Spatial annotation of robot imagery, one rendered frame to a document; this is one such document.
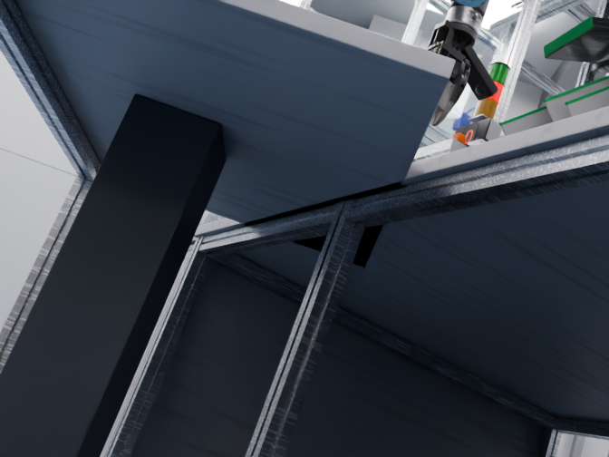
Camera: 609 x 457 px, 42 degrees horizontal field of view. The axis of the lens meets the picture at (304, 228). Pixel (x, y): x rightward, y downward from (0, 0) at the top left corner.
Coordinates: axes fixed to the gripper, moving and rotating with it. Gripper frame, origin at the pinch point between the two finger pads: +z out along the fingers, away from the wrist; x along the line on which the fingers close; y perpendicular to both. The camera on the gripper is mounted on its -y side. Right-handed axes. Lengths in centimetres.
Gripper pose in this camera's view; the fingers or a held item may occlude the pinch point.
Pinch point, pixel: (439, 121)
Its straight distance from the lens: 163.2
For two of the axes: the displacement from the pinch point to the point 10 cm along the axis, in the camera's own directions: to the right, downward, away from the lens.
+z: -3.4, 8.9, -3.0
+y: -8.1, -4.4, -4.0
